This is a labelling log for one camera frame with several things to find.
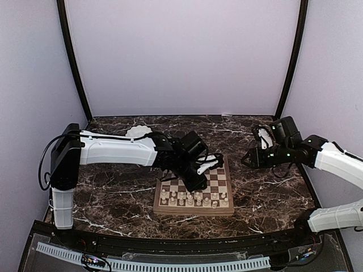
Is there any black frame post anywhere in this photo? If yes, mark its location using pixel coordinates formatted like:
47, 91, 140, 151
56, 0, 93, 122
274, 0, 309, 119

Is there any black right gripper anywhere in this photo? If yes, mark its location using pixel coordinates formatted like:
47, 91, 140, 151
241, 142, 292, 169

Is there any wooden chess board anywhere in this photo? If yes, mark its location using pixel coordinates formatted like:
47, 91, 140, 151
153, 156, 235, 216

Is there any white bowl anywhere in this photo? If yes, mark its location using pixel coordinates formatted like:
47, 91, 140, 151
125, 125, 153, 138

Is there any white slotted cable duct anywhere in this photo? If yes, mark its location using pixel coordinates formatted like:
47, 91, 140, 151
36, 242, 271, 271

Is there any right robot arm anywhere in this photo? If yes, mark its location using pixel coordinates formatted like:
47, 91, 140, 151
241, 135, 362, 246

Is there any left black frame post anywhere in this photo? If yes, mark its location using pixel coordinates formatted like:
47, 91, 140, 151
56, 0, 93, 122

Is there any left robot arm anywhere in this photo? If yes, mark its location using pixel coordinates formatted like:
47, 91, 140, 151
38, 123, 208, 247

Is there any right black frame post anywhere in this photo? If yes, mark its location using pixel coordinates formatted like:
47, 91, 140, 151
274, 0, 309, 119

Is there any black front rail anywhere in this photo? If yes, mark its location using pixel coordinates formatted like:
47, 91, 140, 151
92, 235, 277, 254

